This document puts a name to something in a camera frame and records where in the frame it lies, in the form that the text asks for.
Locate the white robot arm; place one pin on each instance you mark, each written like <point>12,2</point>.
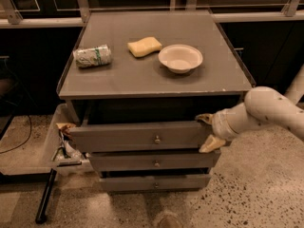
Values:
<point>262,106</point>

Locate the grey middle drawer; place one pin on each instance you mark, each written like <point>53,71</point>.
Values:
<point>153,160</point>

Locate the grey drawer cabinet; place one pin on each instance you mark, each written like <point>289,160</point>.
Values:
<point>139,91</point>

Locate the grey top drawer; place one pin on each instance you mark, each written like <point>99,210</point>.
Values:
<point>139,136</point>

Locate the white bowl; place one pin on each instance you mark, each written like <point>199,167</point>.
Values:
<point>180,59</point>

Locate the grey drawer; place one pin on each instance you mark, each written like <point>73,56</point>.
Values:
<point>148,183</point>
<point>139,136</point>
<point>153,160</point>

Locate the brown snack wrapper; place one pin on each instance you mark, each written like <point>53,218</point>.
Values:
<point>65,127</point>

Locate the black metal leg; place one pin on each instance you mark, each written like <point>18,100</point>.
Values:
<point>41,216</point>

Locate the grey bottom drawer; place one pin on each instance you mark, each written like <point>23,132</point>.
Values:
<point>148,183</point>

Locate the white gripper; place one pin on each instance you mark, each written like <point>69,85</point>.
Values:
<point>218,125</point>

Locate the yellow sponge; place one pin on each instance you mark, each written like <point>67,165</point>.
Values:
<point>144,46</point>

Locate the metal railing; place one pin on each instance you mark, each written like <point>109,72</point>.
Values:
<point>75,13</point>

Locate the clear plastic bin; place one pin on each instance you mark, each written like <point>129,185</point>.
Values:
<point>59,152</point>

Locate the crushed green white can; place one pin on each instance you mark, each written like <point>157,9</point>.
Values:
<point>93,56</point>

